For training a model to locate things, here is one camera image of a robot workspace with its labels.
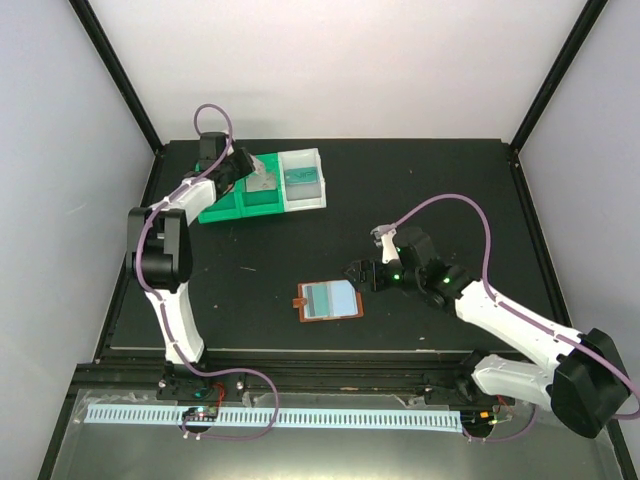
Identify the green bin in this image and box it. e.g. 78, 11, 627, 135
240, 153, 284, 217
198, 157, 243, 224

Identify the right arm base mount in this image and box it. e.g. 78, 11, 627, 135
418, 368, 516, 408

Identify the right black frame post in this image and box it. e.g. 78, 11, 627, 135
510, 0, 608, 154

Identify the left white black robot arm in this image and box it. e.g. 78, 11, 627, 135
126, 132, 257, 399

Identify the white slotted cable duct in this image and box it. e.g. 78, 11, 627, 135
84, 404, 463, 433

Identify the white translucent bin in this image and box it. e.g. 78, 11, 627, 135
278, 148, 327, 213

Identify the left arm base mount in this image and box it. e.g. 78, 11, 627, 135
156, 363, 236, 404

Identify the teal VIP card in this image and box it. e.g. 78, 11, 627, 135
284, 167, 319, 185
303, 283, 331, 319

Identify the black frame post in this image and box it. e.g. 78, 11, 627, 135
68, 0, 163, 154
510, 0, 608, 154

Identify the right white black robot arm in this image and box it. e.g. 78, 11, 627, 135
344, 226, 631, 439

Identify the brown leather card holder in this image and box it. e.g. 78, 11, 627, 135
292, 280, 364, 323

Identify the middle green bin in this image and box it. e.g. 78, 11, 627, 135
240, 153, 284, 217

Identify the small circuit board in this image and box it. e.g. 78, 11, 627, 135
182, 406, 218, 422

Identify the light blue card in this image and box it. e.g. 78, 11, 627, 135
329, 280, 359, 317

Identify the left black frame post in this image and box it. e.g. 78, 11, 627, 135
68, 0, 163, 154

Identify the left green bin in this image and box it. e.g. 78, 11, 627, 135
198, 157, 243, 224

